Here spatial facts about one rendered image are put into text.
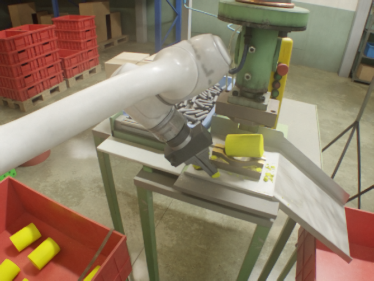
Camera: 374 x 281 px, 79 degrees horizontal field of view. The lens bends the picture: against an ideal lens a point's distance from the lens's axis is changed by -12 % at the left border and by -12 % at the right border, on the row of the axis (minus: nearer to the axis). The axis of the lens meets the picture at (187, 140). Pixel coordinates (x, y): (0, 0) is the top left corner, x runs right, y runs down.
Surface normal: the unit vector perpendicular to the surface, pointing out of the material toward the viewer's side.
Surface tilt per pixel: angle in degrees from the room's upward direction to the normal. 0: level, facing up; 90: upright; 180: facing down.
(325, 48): 90
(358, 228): 90
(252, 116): 90
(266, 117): 90
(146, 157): 0
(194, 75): 78
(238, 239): 0
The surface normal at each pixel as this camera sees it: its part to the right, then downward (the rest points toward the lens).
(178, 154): 0.06, 0.57
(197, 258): 0.04, -0.82
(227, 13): -0.86, 0.26
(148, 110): -0.05, 0.71
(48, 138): 0.60, 0.52
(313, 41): -0.37, 0.51
